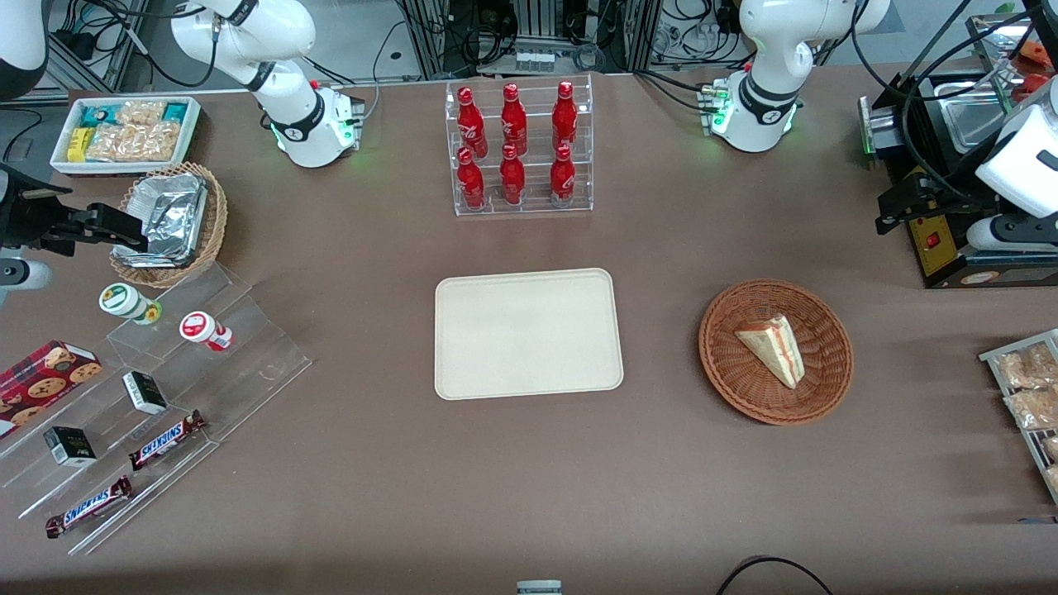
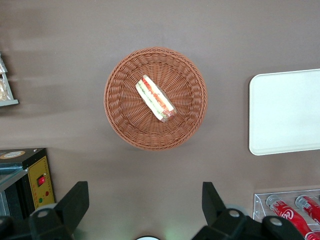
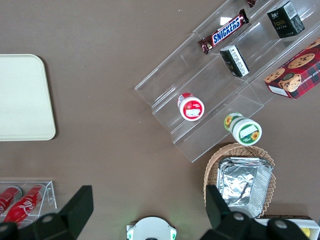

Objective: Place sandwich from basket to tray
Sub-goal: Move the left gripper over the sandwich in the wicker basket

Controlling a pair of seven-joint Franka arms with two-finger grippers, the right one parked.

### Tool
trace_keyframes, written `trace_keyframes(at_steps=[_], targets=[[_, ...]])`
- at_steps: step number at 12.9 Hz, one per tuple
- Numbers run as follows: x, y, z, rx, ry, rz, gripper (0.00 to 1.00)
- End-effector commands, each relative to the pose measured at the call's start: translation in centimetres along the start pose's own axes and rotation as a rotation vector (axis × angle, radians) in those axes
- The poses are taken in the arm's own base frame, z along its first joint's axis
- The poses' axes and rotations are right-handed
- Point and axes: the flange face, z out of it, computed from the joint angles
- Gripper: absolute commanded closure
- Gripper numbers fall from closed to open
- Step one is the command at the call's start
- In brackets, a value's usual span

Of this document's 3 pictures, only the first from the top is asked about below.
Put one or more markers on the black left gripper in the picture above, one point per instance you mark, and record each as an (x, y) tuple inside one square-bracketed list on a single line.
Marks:
[(950, 192)]

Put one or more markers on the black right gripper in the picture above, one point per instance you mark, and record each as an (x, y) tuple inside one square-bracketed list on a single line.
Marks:
[(25, 216)]

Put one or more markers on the triangular sandwich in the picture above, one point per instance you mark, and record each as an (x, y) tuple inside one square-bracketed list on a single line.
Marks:
[(773, 347)]

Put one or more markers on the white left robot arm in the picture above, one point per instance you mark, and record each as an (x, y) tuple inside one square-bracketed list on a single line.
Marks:
[(756, 111)]

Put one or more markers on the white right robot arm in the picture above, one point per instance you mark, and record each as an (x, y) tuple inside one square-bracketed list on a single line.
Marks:
[(307, 126)]

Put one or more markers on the light wicker basket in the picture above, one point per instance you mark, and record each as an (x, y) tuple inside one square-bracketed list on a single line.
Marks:
[(216, 216)]

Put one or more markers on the tray of packaged pastries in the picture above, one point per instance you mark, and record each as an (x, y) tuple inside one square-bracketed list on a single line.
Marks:
[(992, 357)]

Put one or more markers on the brown wicker basket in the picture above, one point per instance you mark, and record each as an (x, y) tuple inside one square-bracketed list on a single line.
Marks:
[(748, 364)]

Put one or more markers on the beige plastic tray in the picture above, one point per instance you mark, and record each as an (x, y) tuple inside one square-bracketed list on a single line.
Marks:
[(529, 335)]

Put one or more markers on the black food warmer machine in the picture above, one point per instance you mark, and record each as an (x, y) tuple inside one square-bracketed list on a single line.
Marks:
[(938, 248)]

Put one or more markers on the green lid yogurt cup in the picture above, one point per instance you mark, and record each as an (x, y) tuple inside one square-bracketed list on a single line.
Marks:
[(122, 300)]

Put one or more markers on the silver foil container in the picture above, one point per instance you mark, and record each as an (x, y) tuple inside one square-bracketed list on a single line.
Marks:
[(169, 186), (169, 233)]

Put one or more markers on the white rectangular snack bin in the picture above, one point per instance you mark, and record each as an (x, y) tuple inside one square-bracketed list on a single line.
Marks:
[(59, 157)]

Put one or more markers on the yellow snack packet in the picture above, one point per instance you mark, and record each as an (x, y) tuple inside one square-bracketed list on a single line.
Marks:
[(78, 145)]

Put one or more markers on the large clear cracker bag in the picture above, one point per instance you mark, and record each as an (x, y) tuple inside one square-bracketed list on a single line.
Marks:
[(132, 142)]

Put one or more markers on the steel warmer pan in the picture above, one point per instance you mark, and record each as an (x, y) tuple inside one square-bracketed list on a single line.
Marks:
[(975, 120)]

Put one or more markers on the teal snack packet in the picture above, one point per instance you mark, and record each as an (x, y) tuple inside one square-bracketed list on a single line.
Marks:
[(97, 116), (174, 112)]

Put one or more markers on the small clear cracker bag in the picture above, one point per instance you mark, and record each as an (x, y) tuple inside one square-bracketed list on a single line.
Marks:
[(140, 113)]

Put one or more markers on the red lid yogurt cup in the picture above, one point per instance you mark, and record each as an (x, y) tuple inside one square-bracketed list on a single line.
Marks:
[(200, 326)]

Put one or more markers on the red cookie box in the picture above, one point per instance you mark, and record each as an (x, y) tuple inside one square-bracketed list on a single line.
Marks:
[(41, 382)]

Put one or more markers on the small black carton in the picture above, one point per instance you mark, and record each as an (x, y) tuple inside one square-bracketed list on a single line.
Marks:
[(69, 446), (145, 392)]

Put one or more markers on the red sausage on rack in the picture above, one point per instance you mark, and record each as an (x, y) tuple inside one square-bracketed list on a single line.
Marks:
[(1037, 66)]

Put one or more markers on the clear fried snack bag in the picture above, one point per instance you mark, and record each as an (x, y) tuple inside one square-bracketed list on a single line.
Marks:
[(1033, 409), (1025, 368), (1051, 448), (1053, 479)]

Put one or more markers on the clear acrylic step shelf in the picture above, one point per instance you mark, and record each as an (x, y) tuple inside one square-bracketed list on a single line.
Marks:
[(248, 364)]

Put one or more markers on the brown Snickers bar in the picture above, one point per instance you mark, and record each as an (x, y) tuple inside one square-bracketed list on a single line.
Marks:
[(165, 440), (88, 506)]

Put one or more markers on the clear acrylic bottle rack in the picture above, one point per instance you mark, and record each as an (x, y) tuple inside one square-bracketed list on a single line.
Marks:
[(579, 194)]

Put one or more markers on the red cola bottle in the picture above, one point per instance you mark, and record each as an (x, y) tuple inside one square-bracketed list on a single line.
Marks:
[(564, 120), (470, 180), (512, 178), (562, 177), (471, 124), (513, 122)]

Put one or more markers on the white power strip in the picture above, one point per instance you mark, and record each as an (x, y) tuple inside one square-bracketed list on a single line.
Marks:
[(536, 60)]

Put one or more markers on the grey table edge device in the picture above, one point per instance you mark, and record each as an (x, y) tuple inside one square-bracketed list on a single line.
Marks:
[(539, 587)]

